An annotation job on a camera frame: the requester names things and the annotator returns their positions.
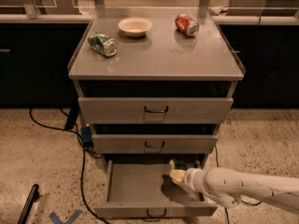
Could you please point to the black bar on floor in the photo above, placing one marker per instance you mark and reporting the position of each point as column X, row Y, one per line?
column 32, row 197

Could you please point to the green and yellow sponge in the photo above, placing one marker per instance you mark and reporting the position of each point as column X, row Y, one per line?
column 180, row 165

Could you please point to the green soda can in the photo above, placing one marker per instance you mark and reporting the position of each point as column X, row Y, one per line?
column 103, row 44

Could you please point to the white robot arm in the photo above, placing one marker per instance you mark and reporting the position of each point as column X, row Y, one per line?
column 225, row 187

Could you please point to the dark counter with light top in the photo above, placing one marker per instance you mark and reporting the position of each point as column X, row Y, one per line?
column 34, row 59

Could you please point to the red soda can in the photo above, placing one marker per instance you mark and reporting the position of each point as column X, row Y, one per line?
column 187, row 25

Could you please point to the grey metal drawer cabinet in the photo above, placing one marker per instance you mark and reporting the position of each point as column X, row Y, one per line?
column 164, row 63

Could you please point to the blue power adapter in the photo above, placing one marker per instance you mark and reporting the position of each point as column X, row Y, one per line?
column 86, row 135

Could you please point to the grey middle drawer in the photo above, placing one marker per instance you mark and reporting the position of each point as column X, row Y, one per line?
column 154, row 144

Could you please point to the white bowl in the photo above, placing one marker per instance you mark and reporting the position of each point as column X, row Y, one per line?
column 135, row 26

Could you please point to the grey drawer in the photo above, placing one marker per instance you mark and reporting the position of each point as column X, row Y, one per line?
column 99, row 110
column 141, row 187
column 154, row 144

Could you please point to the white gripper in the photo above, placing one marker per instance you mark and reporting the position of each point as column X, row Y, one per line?
column 189, row 177

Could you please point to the grey top drawer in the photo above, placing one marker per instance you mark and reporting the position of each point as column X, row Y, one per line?
column 99, row 110

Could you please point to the grey bottom drawer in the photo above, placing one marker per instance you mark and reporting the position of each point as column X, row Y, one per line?
column 141, row 187

